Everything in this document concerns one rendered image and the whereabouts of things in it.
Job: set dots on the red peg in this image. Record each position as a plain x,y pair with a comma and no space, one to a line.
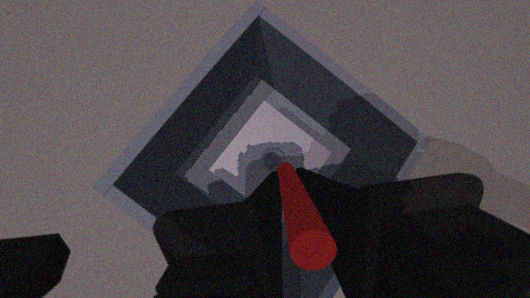
310,242

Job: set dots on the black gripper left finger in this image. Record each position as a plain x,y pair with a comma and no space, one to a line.
254,225

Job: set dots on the dark grey open box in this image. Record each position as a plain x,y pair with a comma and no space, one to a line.
167,164

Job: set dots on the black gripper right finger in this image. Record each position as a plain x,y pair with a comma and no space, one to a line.
353,216

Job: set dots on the grey square plate with hole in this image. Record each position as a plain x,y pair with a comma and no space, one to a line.
241,165

